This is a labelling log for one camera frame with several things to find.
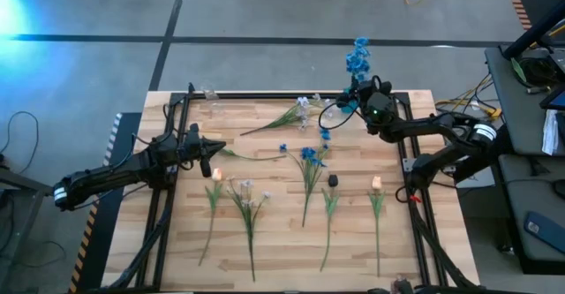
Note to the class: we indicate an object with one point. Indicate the blue phone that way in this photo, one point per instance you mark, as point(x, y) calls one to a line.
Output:
point(545, 231)

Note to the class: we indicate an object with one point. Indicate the blue artificial flower bunch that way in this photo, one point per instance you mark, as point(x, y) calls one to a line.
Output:
point(309, 170)

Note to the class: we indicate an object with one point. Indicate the black tablet blue screen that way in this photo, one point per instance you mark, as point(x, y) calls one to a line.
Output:
point(557, 100)

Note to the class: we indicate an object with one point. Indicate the black mat yellow striped edge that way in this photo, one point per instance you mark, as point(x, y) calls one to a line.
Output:
point(123, 128)

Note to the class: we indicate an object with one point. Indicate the black aluminium table frame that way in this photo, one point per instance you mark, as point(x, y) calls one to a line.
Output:
point(265, 95)

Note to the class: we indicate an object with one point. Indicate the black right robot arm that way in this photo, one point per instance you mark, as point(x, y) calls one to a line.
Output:
point(441, 128)

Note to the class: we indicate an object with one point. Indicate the white paper sheet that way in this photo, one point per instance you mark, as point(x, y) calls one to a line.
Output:
point(551, 133)

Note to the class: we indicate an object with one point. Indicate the silver metal bracket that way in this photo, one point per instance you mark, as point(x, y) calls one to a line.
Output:
point(407, 165)

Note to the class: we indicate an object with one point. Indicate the black diagonal pole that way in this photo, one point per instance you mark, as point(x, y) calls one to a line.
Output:
point(534, 31)

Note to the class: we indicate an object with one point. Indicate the white artificial flower bunch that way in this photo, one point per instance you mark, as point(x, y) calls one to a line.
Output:
point(301, 108)
point(248, 214)

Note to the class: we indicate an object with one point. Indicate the black artificial tulip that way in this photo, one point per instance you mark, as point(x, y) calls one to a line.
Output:
point(330, 201)

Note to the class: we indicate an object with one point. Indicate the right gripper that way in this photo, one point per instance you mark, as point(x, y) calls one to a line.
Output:
point(379, 102)

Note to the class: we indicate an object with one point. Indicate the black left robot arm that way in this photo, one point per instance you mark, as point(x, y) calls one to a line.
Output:
point(115, 172)

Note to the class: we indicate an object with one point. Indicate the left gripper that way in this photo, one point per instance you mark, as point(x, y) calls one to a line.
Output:
point(190, 148)

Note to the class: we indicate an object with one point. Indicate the blue artificial flower spray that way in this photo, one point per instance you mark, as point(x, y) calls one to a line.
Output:
point(357, 62)

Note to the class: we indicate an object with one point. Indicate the green leafy flower stem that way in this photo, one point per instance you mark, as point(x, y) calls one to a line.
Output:
point(251, 157)

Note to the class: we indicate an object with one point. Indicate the peach artificial tulip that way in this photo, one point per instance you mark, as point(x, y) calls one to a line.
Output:
point(214, 194)
point(376, 201)

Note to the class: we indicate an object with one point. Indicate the clear glass vase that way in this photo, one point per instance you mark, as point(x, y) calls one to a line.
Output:
point(211, 95)

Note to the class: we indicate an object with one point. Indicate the grey side table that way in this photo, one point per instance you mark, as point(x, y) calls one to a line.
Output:
point(507, 108)

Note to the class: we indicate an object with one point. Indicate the grey metal stand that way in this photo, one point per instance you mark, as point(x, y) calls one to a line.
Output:
point(22, 183)

